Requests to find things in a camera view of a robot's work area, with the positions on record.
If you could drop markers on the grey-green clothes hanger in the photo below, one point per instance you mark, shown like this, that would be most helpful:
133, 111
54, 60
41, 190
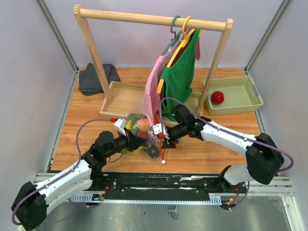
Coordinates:
173, 36

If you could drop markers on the red fake apple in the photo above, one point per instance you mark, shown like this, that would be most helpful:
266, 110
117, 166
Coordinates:
217, 97

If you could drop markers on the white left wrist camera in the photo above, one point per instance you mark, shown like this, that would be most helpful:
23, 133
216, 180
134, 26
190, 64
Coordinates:
120, 124

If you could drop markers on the yellow clothes hanger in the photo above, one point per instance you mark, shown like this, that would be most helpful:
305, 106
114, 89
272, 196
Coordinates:
179, 48

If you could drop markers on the clear zip top bag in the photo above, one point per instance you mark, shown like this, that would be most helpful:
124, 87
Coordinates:
155, 143

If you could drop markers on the light green plastic basket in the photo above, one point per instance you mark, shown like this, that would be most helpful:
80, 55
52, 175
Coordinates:
240, 96

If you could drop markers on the green sleeveless shirt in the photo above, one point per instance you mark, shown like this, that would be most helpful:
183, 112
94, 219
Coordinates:
179, 76

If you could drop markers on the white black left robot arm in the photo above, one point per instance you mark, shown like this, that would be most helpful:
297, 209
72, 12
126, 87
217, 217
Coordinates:
35, 201

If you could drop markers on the small dark fake plum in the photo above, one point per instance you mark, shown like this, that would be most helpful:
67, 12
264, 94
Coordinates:
153, 152

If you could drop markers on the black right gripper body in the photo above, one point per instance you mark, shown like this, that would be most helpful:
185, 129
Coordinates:
170, 142

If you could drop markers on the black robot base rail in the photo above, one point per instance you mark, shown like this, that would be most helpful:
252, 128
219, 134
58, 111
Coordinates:
159, 187

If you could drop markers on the red fake chili pepper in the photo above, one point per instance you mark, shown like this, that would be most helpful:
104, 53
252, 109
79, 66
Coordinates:
142, 135

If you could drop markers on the dark purple fake eggplant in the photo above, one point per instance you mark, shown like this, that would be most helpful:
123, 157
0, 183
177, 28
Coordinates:
149, 140

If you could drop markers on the yellow fake banana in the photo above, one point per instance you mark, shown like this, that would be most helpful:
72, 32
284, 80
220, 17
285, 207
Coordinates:
129, 124

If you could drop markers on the green fake lettuce leaf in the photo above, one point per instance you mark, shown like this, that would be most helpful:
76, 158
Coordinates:
135, 117

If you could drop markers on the pink shirt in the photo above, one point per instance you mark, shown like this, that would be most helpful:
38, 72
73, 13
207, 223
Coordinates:
151, 103

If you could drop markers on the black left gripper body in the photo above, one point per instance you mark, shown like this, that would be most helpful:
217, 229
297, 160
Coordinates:
125, 139

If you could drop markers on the dark grey folded cloth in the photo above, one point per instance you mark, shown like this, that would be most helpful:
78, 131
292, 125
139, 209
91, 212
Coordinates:
89, 83

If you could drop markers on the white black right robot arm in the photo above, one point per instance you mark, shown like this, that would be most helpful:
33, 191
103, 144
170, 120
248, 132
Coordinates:
263, 160

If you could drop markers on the orange fake peach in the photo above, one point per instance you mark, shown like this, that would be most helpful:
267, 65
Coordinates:
143, 125

